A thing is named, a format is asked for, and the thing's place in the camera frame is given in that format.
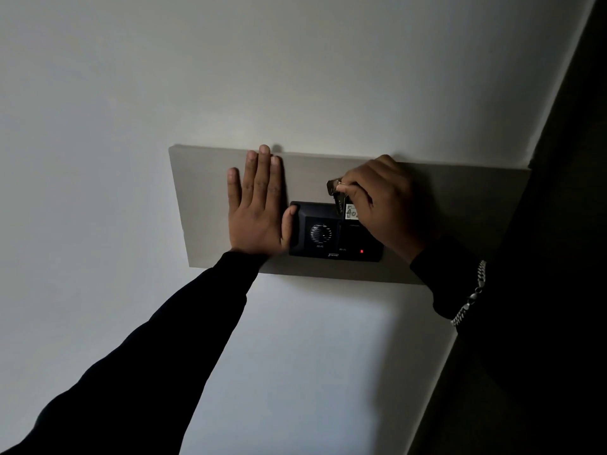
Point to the person's right hand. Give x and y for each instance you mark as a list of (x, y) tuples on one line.
[(391, 206)]

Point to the person's left hand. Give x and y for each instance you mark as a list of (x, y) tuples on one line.
[(254, 217)]

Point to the person's right fingers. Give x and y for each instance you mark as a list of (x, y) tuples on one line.
[(354, 188)]

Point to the person's left little finger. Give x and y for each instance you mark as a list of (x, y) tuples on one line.
[(234, 189)]

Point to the person's left thumb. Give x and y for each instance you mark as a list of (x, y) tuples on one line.
[(289, 225)]

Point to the person's left middle finger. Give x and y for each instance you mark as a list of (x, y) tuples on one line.
[(262, 170)]

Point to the metal keys with tag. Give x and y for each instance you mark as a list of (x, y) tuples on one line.
[(340, 198)]

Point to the person's right forearm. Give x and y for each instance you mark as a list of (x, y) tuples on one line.
[(493, 326)]

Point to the person's left forearm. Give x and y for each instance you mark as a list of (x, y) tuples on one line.
[(142, 369)]

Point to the grey wall mounting board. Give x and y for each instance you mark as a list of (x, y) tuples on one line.
[(322, 184)]

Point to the black wall switch panel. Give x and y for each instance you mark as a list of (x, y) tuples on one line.
[(332, 234)]

